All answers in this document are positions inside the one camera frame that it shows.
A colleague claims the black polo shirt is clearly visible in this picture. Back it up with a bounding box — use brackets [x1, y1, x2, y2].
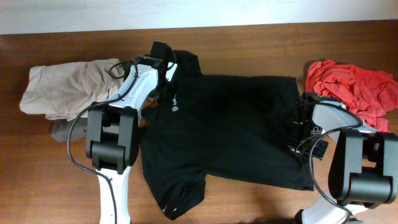
[141, 50, 313, 220]

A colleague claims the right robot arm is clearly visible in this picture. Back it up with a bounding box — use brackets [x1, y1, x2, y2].
[288, 92, 397, 224]

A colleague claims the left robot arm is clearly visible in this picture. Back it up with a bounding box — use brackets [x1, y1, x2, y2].
[86, 41, 177, 223]

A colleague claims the red crumpled shirt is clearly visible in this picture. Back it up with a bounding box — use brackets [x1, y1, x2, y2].
[305, 60, 397, 132]

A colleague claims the beige folded garment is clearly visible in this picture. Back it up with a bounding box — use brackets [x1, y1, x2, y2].
[19, 58, 124, 121]

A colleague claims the grey folded garment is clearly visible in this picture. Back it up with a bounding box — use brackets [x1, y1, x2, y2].
[51, 118, 88, 142]

